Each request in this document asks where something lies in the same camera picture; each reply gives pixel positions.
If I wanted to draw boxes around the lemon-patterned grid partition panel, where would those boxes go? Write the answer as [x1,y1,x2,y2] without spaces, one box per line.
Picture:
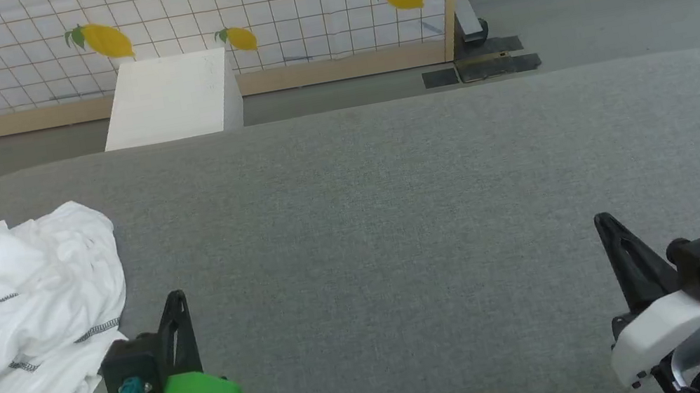
[0,0,481,139]

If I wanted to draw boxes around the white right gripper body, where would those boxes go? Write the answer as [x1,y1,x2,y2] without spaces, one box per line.
[600,286,700,392]

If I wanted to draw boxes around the white box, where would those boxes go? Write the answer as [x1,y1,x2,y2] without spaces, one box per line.
[91,45,248,153]

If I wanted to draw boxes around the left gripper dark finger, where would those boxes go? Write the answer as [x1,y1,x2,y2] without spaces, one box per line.
[149,288,205,380]

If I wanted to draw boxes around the black floor tape piece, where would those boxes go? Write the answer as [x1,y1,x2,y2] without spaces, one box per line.
[421,67,461,90]

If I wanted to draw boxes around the black stand base plate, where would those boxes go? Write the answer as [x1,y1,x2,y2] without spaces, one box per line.
[452,31,544,86]

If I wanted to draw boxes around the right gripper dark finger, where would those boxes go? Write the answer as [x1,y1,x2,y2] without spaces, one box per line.
[593,201,686,319]

